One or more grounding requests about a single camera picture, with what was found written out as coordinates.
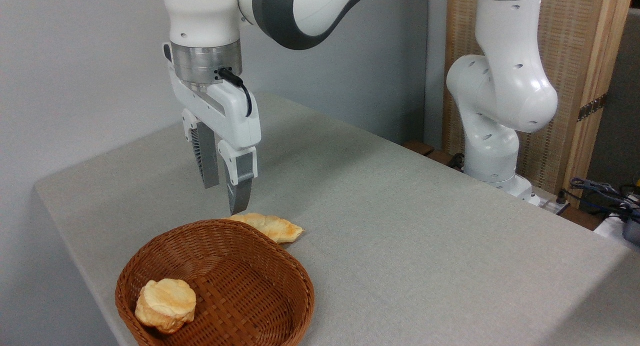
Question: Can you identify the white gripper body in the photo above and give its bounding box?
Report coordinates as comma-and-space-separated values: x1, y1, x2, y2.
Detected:
163, 43, 262, 150

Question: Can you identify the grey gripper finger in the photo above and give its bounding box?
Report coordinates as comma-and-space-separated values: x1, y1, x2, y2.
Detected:
181, 109, 221, 189
217, 140, 259, 216

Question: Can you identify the round puffy bread roll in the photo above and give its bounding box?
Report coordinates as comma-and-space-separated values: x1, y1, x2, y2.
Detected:
134, 279, 197, 335

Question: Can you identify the flat golden bread piece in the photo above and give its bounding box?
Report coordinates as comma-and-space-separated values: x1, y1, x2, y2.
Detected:
227, 213, 305, 244

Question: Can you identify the brown woven wicker basket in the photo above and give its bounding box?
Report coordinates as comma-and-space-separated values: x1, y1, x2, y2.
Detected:
115, 219, 316, 346

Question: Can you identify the brown wooden ledge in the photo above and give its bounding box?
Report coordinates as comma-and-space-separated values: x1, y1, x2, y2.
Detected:
402, 140, 466, 171

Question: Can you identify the wooden woven folding screen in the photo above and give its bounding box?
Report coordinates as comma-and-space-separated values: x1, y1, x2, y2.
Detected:
442, 0, 636, 207

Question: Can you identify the metal screen hinge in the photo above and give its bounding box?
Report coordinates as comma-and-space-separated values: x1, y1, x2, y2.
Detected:
577, 93, 609, 122

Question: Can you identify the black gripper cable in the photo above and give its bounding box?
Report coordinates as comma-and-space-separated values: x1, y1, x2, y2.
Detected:
218, 68, 253, 118

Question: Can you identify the white box under cables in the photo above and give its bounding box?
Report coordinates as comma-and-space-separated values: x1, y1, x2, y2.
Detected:
594, 214, 640, 248

